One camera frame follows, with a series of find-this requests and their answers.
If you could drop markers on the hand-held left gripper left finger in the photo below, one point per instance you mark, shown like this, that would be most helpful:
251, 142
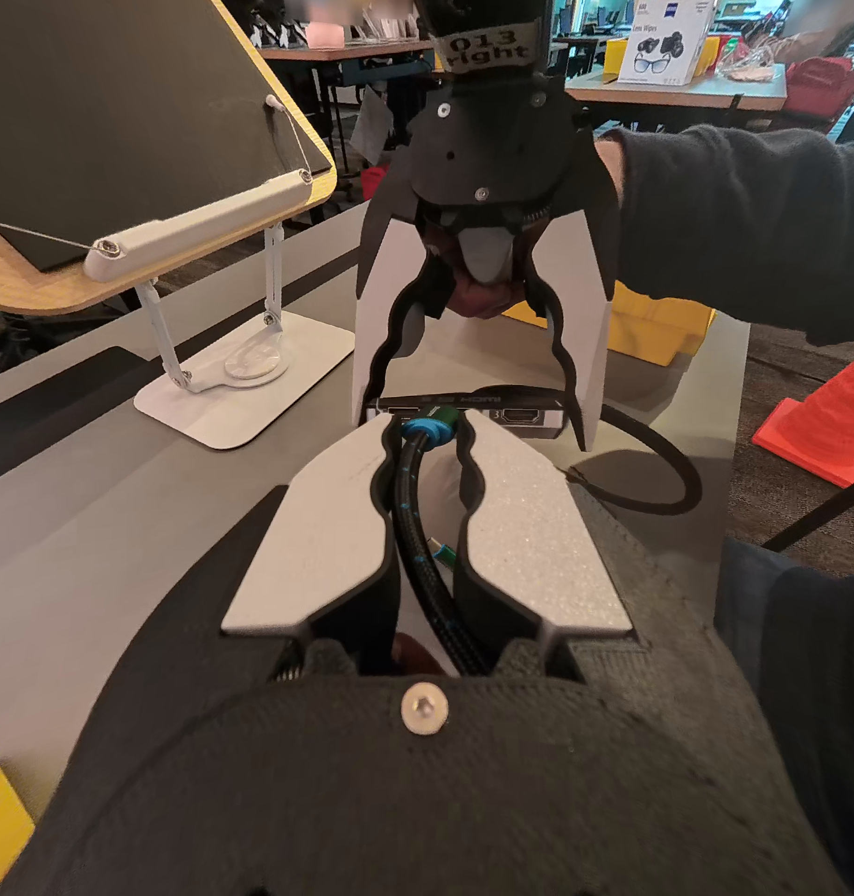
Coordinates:
315, 560

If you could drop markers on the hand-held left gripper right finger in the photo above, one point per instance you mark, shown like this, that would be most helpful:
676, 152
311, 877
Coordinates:
546, 560

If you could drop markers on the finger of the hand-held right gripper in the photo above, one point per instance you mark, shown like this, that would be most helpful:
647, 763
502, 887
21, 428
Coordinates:
392, 308
581, 308

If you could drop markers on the yellow plastic bin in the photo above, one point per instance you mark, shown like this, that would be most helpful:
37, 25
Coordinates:
651, 329
0, 812

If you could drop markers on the black hdmi switch box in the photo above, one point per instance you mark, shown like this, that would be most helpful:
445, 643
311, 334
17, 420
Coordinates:
518, 413

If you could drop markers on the person's right forearm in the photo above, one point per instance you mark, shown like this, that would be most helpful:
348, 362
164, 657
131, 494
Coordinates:
749, 224

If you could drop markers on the person's right hand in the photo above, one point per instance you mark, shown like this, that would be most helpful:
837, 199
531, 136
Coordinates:
609, 161

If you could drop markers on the wooden table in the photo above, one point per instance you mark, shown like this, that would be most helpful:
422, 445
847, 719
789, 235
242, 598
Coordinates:
679, 95

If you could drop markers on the white printed box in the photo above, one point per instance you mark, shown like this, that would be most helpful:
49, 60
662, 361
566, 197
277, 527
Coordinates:
665, 42

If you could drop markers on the orange cone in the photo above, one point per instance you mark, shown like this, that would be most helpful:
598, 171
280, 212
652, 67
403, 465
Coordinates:
826, 420

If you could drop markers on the black office chair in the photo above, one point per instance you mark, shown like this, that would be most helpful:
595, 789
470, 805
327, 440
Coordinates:
819, 518

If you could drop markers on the red bag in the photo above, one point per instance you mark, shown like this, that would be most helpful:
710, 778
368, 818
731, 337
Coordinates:
826, 84

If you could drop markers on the grey panel with wooden rim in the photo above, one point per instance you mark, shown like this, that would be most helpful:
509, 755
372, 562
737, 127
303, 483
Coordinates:
105, 112

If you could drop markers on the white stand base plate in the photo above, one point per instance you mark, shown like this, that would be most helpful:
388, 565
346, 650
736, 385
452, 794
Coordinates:
308, 371

